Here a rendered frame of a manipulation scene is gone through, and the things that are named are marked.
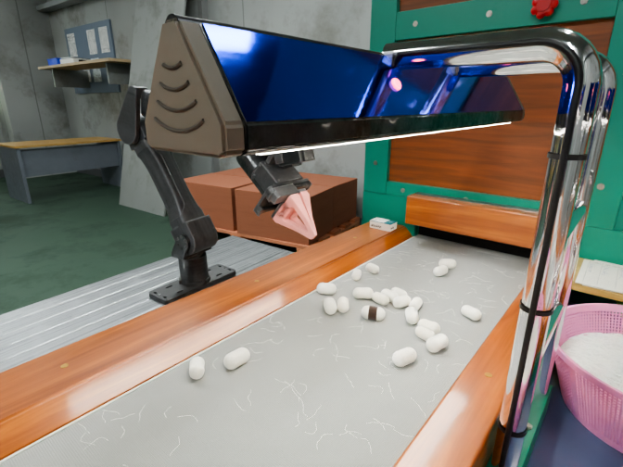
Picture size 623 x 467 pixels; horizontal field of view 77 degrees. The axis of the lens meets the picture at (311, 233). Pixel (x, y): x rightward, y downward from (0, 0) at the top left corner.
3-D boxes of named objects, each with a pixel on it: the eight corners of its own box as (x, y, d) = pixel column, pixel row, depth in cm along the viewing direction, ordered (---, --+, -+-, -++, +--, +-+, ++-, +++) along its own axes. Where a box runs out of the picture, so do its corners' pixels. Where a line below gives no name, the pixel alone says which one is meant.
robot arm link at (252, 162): (288, 158, 70) (267, 132, 72) (267, 159, 66) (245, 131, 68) (270, 184, 74) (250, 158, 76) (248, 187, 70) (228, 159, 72)
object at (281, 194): (333, 221, 66) (300, 181, 69) (305, 232, 61) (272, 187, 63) (313, 245, 70) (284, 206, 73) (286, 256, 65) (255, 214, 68)
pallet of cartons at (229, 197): (171, 236, 331) (163, 179, 316) (251, 211, 407) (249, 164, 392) (298, 275, 256) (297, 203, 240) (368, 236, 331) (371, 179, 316)
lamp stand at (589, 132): (347, 427, 50) (361, 41, 36) (416, 354, 64) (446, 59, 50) (505, 524, 38) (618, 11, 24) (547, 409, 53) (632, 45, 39)
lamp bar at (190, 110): (145, 149, 25) (127, 22, 23) (475, 119, 70) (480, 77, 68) (222, 159, 20) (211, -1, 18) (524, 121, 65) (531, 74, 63)
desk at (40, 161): (129, 187, 529) (121, 138, 508) (28, 204, 437) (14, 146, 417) (105, 182, 564) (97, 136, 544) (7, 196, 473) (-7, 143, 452)
